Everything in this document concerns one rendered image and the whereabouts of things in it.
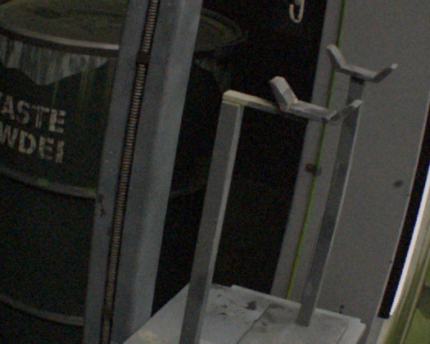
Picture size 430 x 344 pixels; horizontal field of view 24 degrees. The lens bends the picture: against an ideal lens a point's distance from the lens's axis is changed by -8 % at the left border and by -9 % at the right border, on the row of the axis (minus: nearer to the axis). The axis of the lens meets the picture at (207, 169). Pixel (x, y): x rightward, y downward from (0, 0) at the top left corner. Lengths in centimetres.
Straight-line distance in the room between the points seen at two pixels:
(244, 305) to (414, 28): 47
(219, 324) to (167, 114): 26
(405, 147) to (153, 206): 52
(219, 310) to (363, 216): 39
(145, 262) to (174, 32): 24
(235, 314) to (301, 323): 8
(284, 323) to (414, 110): 43
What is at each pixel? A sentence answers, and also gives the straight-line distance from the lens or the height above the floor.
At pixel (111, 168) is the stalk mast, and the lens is 104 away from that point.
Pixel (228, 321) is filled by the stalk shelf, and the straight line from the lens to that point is 117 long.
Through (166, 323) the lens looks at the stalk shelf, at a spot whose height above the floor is 79.
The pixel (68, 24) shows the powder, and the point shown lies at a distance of 211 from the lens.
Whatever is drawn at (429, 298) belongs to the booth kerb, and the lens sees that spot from 294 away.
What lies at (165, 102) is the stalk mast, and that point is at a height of 105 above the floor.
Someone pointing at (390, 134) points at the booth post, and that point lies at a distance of 146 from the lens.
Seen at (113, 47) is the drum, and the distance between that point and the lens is 189.
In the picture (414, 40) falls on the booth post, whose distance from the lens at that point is 143.
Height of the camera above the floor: 133
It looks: 20 degrees down
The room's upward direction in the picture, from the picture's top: 10 degrees clockwise
